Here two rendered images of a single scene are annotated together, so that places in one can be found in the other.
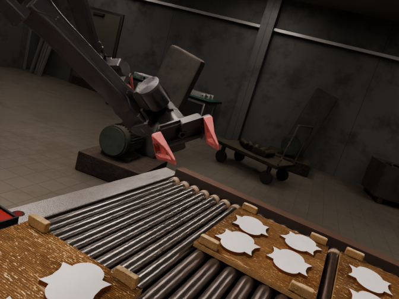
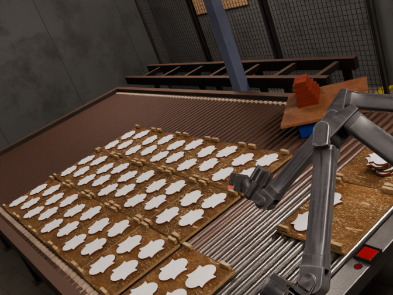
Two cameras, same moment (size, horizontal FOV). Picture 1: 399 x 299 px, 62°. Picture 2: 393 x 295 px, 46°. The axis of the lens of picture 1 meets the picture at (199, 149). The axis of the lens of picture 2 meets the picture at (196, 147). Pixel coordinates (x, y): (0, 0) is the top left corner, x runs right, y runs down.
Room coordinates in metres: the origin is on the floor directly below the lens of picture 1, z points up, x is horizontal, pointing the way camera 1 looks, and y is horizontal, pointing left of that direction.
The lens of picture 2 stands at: (2.08, 0.89, 2.13)
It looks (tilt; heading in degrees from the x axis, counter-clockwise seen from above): 22 degrees down; 217
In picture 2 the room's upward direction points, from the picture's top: 21 degrees counter-clockwise
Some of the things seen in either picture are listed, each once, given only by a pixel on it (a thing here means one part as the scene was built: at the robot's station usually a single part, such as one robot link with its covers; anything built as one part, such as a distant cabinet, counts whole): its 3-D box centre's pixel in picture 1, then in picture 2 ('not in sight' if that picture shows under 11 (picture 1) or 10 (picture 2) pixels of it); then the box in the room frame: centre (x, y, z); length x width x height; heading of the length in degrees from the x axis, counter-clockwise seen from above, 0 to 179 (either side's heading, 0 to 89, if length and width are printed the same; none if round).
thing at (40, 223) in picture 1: (38, 222); (335, 245); (0.72, 0.32, 0.95); 0.06 x 0.02 x 0.03; 68
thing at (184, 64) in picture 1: (141, 109); not in sight; (3.74, 0.76, 0.79); 0.91 x 0.90 x 1.58; 161
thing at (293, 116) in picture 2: not in sight; (325, 101); (-0.49, 0.01, 1.03); 0.50 x 0.50 x 0.02; 12
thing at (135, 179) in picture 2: not in sight; (127, 183); (0.19, -1.16, 0.94); 0.41 x 0.35 x 0.04; 158
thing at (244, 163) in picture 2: not in sight; (245, 167); (0.08, -0.34, 0.94); 0.41 x 0.35 x 0.04; 157
